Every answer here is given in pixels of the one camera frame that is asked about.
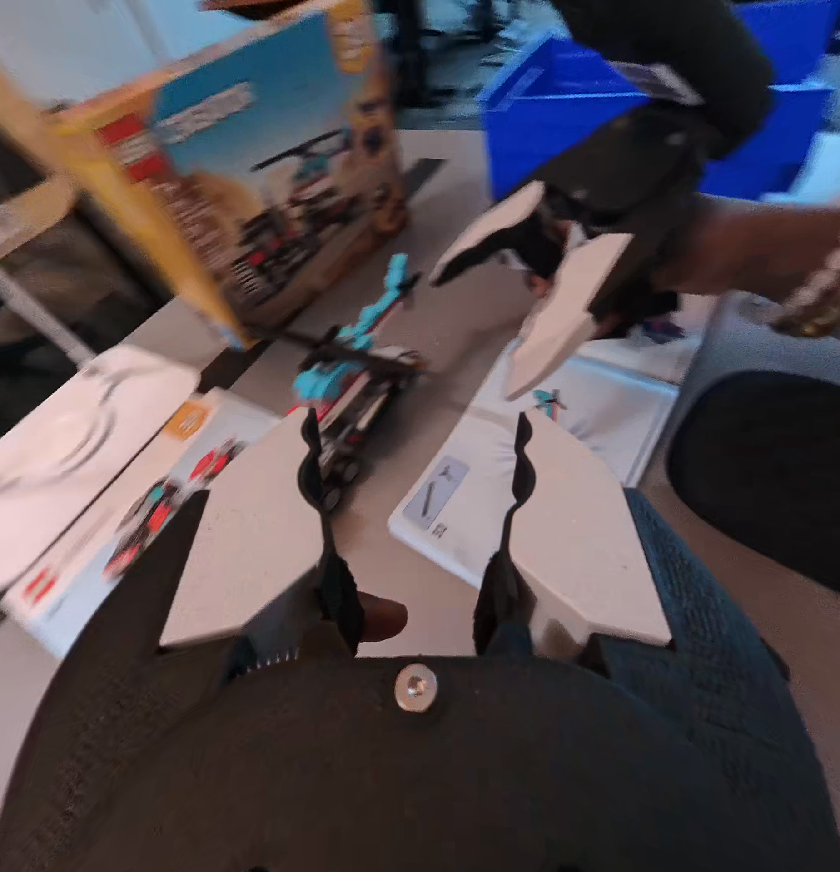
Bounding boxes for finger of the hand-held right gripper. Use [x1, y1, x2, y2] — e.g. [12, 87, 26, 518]
[428, 180, 549, 288]
[503, 233, 635, 403]

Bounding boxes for person's left hand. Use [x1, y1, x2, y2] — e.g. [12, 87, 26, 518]
[358, 591, 408, 643]

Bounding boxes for black quilted cushion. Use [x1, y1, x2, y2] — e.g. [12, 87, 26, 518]
[667, 370, 840, 602]

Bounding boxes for metal wrist bracelet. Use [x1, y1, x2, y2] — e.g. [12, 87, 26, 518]
[770, 211, 840, 339]

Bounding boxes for person's right hand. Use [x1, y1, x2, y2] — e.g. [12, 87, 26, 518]
[655, 203, 840, 302]

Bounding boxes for lego set cardboard box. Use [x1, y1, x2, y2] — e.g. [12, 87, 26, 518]
[0, 0, 410, 350]

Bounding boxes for light blue instruction booklet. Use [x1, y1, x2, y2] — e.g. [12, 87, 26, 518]
[388, 293, 721, 590]

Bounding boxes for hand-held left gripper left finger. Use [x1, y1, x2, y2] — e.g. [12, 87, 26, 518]
[159, 407, 363, 658]

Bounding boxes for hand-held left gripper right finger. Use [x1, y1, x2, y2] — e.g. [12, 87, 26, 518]
[473, 411, 674, 659]

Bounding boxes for blue plastic bin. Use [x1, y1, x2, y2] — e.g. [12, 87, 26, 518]
[480, 30, 652, 203]
[699, 0, 840, 200]

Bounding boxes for white desk lamp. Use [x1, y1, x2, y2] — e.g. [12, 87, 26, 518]
[0, 170, 203, 595]

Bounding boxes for teal white lego helicopter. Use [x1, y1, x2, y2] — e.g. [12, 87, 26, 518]
[292, 253, 426, 404]

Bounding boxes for lego flatbed trailer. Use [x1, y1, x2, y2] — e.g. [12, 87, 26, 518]
[287, 344, 429, 513]

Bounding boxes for car cover instruction booklet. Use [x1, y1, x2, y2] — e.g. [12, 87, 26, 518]
[0, 388, 284, 660]

